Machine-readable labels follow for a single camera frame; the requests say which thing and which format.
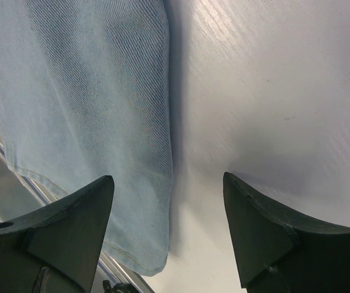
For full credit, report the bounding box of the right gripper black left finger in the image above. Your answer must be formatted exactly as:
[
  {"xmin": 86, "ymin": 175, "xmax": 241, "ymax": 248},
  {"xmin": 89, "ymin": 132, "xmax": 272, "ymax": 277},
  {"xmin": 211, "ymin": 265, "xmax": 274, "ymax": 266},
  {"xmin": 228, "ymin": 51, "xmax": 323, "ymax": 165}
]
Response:
[{"xmin": 0, "ymin": 176, "xmax": 115, "ymax": 292}]

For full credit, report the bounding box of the light denim skirt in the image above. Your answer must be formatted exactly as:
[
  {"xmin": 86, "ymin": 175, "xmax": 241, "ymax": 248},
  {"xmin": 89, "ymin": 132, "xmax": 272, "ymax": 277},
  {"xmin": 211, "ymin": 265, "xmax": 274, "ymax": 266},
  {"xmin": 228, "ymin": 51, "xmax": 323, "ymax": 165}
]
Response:
[{"xmin": 0, "ymin": 1, "xmax": 173, "ymax": 277}]

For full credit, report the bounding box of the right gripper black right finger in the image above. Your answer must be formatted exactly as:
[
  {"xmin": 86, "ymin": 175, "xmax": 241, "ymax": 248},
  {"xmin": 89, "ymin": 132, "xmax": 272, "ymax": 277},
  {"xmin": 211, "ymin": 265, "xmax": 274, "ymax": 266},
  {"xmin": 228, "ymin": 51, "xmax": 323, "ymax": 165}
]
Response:
[{"xmin": 223, "ymin": 172, "xmax": 350, "ymax": 292}]

